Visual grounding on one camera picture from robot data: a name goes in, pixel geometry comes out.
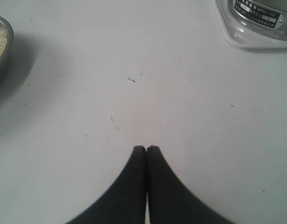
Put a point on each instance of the steel bowl with grains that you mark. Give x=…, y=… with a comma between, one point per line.
x=6, y=41

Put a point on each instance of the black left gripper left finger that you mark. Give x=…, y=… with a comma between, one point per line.
x=124, y=202

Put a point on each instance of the round steel mesh sieve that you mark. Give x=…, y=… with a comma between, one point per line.
x=265, y=17

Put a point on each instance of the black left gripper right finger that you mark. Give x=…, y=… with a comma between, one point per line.
x=169, y=201

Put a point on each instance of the white rectangular plastic tray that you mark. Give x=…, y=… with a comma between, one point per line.
x=239, y=35

